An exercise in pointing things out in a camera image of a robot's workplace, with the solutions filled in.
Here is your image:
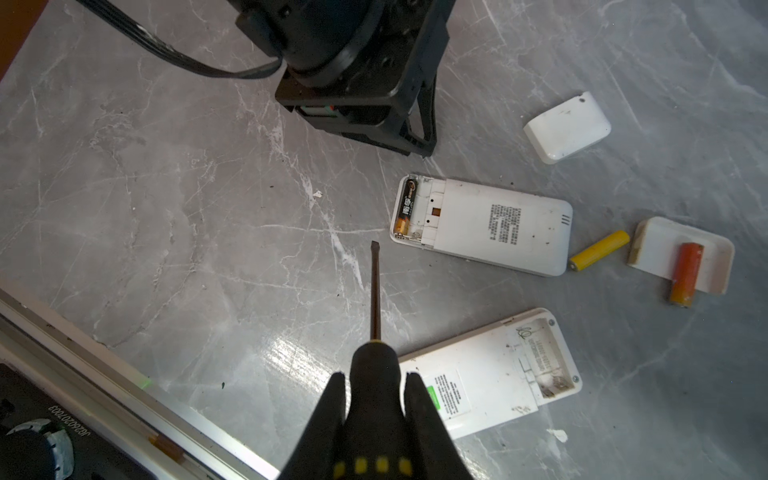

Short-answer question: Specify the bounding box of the white remote with display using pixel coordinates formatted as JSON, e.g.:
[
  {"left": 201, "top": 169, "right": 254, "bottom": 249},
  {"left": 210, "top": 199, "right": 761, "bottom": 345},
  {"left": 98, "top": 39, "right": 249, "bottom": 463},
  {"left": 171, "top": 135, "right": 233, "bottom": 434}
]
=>
[{"left": 389, "top": 174, "right": 573, "bottom": 277}]

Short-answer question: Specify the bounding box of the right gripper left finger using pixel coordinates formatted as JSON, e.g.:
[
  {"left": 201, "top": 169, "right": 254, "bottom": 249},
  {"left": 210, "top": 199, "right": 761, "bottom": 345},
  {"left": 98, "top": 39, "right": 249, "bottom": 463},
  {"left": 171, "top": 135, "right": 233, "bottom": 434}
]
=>
[{"left": 278, "top": 372, "right": 346, "bottom": 480}]

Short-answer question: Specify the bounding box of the aluminium rail frame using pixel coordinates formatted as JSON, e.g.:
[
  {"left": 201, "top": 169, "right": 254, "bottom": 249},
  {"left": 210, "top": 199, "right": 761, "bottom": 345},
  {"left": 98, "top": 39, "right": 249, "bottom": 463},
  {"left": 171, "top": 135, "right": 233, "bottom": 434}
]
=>
[{"left": 1, "top": 283, "right": 279, "bottom": 479}]

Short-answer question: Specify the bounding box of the black yellow screwdriver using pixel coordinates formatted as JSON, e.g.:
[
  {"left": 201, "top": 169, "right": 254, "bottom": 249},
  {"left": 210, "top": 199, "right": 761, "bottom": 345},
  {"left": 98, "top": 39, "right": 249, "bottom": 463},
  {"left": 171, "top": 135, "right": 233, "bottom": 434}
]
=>
[{"left": 331, "top": 241, "right": 423, "bottom": 479}]

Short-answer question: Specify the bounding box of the yellow AA battery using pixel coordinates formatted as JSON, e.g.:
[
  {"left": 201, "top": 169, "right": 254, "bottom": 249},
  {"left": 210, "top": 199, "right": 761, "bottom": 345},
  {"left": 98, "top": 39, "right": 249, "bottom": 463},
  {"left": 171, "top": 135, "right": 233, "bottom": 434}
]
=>
[{"left": 568, "top": 230, "right": 630, "bottom": 271}]

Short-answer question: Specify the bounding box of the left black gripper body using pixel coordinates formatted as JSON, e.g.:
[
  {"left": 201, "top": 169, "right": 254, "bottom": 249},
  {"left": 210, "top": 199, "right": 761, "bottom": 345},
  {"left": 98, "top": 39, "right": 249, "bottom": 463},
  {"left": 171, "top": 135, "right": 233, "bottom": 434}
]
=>
[{"left": 231, "top": 1, "right": 455, "bottom": 157}]

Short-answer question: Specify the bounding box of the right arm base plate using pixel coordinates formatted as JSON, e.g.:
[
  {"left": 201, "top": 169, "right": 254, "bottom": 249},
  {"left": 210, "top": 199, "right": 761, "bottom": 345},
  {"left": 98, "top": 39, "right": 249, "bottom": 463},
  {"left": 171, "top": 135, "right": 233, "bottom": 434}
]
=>
[{"left": 1, "top": 364, "right": 155, "bottom": 479}]

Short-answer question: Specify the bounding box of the small white paper scrap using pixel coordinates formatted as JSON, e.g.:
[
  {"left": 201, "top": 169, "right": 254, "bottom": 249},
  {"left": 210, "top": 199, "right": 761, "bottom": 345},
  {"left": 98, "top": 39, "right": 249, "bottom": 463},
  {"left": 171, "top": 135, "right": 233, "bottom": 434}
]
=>
[{"left": 547, "top": 429, "right": 569, "bottom": 443}]

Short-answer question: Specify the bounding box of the white remote control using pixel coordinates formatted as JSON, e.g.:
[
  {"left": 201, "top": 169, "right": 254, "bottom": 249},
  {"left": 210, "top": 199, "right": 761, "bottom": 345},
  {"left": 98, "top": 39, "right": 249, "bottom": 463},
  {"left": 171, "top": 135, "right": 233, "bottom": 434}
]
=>
[{"left": 399, "top": 308, "right": 582, "bottom": 440}]

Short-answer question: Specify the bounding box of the orange AA battery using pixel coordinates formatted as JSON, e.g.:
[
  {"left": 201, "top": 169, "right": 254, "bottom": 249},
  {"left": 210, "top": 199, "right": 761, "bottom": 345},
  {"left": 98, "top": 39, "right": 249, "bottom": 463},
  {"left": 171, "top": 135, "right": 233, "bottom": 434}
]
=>
[{"left": 668, "top": 242, "right": 704, "bottom": 308}]

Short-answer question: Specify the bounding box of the black gold AA battery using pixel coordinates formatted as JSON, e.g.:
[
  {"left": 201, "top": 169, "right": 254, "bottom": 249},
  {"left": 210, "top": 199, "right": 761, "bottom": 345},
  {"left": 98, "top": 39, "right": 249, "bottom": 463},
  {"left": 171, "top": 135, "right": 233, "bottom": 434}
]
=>
[{"left": 393, "top": 178, "right": 418, "bottom": 236}]

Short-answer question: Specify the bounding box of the white battery cover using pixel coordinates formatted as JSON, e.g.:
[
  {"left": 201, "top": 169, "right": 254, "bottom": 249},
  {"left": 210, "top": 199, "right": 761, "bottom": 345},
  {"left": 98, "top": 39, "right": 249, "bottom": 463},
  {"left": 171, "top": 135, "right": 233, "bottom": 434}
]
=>
[
  {"left": 626, "top": 215, "right": 736, "bottom": 296},
  {"left": 523, "top": 92, "right": 612, "bottom": 165}
]

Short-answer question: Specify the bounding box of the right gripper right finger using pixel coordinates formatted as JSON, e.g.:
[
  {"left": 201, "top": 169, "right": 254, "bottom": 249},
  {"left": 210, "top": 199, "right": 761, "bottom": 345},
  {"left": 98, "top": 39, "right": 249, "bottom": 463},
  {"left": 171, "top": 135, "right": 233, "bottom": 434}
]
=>
[{"left": 404, "top": 373, "right": 473, "bottom": 480}]

